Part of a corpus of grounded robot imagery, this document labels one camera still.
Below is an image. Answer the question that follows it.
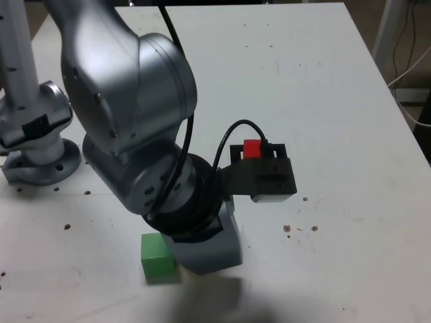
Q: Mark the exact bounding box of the red cube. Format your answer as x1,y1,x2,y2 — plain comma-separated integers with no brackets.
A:
242,139,263,159

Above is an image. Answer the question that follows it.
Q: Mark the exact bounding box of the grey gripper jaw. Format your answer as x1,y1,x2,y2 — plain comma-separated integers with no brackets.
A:
163,197,244,275

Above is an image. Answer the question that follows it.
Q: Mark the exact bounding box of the thin black background cable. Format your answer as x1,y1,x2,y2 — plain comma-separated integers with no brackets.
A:
392,0,426,79

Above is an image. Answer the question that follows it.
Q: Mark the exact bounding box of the white slanted post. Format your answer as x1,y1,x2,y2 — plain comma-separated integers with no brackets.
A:
372,0,410,78

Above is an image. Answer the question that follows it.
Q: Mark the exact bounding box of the white cable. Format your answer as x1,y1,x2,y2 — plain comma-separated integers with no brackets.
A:
387,45,431,127

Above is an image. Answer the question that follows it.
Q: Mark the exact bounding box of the black camera cable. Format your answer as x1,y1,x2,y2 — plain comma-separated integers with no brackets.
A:
144,0,270,233

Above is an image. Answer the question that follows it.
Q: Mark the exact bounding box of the green cube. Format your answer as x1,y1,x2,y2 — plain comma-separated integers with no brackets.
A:
140,232,178,285

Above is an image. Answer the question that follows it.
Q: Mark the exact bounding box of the black tape square outline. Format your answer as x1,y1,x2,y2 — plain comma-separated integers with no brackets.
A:
229,143,288,166

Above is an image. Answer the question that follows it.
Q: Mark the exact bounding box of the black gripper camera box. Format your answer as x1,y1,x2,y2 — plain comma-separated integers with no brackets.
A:
217,156,298,204

